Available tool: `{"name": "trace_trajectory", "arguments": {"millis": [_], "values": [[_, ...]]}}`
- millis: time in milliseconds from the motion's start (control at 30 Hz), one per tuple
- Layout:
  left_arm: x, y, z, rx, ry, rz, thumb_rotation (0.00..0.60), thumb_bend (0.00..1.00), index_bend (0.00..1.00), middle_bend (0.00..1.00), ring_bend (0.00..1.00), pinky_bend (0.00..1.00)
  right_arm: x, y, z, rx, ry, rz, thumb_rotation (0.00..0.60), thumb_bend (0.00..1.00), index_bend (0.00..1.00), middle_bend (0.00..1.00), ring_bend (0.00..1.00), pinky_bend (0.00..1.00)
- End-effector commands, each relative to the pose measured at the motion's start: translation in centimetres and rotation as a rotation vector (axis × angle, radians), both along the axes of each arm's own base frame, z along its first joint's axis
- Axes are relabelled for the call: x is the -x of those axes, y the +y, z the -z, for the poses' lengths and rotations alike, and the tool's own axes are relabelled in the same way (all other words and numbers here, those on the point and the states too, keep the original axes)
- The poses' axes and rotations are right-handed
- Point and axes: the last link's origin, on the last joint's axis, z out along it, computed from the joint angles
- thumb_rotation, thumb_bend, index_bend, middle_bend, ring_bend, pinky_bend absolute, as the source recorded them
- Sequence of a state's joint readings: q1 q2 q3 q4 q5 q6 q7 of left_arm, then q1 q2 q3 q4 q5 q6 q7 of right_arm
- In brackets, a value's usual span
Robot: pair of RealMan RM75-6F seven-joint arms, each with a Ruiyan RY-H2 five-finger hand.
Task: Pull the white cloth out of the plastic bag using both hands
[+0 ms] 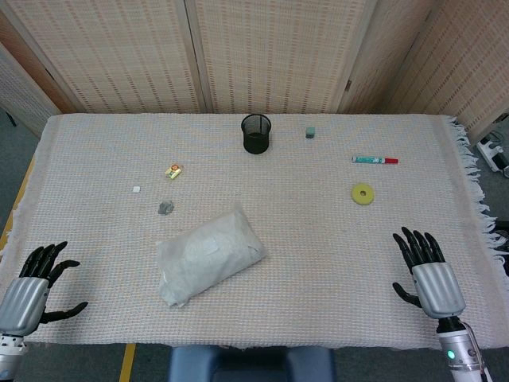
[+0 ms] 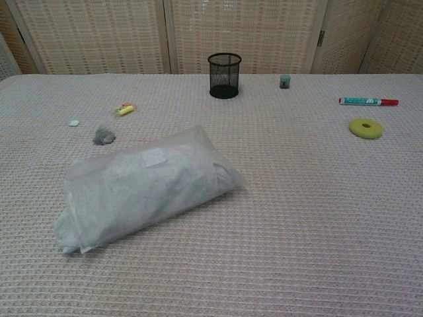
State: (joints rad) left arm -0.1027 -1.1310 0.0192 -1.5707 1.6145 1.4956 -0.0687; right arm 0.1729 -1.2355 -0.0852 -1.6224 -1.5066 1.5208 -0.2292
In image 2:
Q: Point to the translucent white plastic bag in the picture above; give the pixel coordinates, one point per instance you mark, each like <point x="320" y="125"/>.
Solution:
<point x="138" y="178"/>

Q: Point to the black mesh pen holder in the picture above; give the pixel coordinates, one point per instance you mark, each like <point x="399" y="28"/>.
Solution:
<point x="224" y="82"/>

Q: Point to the white woven tablecloth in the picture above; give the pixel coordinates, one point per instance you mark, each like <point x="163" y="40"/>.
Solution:
<point x="297" y="214"/>

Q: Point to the small teal eraser block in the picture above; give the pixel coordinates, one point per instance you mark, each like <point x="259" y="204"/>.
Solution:
<point x="285" y="82"/>

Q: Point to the grey crumpled ball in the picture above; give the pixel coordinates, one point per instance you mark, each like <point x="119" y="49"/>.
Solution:
<point x="103" y="136"/>

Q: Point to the small white paper scrap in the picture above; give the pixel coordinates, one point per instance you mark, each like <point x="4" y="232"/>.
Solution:
<point x="74" y="123"/>

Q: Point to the teal marker with red cap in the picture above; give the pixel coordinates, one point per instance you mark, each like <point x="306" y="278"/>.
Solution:
<point x="363" y="101"/>

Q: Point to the metal screen hinge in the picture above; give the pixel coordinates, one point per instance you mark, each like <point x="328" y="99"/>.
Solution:
<point x="321" y="38"/>

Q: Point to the beige woven folding screen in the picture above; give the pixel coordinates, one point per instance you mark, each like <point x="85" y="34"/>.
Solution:
<point x="99" y="36"/>

